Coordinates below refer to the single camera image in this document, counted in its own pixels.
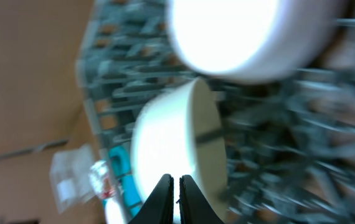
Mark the large white plate with rice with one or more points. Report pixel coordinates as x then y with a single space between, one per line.
114 212

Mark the pale green bowl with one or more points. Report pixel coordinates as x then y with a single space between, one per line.
166 141

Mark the pink plastic bowl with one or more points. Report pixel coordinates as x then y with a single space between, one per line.
250 41

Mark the grey dishwasher rack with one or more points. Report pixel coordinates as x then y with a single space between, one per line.
290 143

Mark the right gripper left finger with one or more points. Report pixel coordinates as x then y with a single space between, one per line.
159 206

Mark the teal plastic serving tray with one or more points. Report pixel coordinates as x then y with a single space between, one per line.
121 167

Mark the clear plastic bin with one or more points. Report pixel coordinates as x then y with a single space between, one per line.
69 177

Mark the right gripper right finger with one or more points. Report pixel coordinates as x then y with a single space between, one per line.
194 208

